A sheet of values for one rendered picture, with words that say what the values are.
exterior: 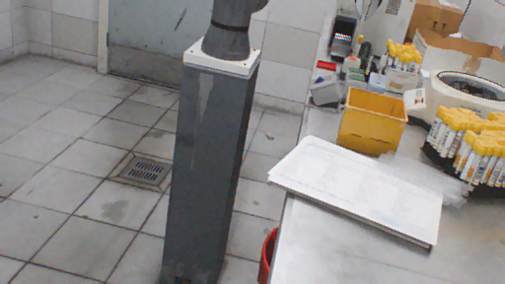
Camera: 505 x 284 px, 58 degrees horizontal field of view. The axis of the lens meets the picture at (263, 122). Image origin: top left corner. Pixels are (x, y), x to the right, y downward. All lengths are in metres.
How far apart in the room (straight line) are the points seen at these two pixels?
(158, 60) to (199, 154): 2.00
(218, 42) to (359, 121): 0.53
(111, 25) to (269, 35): 1.12
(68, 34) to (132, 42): 0.53
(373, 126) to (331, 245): 0.35
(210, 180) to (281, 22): 1.85
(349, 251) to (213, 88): 0.76
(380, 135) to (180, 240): 0.90
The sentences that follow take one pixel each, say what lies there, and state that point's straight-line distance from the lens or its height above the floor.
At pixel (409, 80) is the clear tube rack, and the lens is 1.48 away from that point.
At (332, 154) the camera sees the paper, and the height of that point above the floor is 0.89.
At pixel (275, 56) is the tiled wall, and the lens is 3.23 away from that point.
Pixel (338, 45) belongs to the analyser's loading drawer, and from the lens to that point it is 1.65.
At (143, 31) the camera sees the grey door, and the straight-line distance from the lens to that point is 3.38.
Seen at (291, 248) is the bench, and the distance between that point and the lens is 0.72.
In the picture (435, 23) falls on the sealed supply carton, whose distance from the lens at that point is 2.21.
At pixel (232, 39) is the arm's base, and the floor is 0.96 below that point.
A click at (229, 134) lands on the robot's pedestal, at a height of 0.68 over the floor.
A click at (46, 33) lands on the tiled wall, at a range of 3.82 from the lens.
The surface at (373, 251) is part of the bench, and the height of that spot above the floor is 0.88.
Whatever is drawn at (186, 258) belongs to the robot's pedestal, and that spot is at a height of 0.16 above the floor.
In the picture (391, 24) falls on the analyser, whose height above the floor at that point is 1.01.
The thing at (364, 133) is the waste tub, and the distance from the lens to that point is 1.02.
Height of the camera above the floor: 1.33
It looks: 25 degrees down
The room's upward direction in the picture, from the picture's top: 11 degrees clockwise
